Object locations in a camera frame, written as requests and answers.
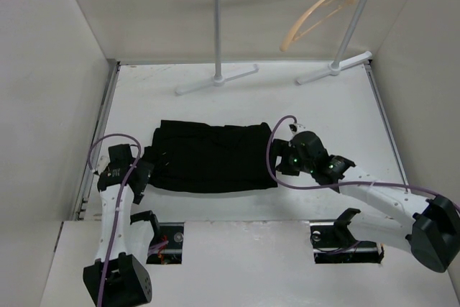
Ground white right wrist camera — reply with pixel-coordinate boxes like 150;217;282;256
289;122;306;135

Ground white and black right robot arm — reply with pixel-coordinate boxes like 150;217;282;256
266;131;459;272

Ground beige plastic hanger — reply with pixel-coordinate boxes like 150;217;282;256
280;0;355;52

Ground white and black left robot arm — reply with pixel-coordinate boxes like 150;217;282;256
83;144;162;306

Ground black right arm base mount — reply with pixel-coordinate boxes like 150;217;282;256
310;221;385;264

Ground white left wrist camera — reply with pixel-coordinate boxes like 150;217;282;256
92;155;110;175

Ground white and silver clothes rack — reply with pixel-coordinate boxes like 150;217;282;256
175;0;386;96

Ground black trousers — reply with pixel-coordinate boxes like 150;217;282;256
142;120;277;193

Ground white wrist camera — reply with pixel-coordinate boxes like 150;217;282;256
289;122;306;135
92;155;110;175

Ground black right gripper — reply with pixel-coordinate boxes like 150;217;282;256
258;139;315;176

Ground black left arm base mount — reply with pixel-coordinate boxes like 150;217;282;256
147;222;185;265

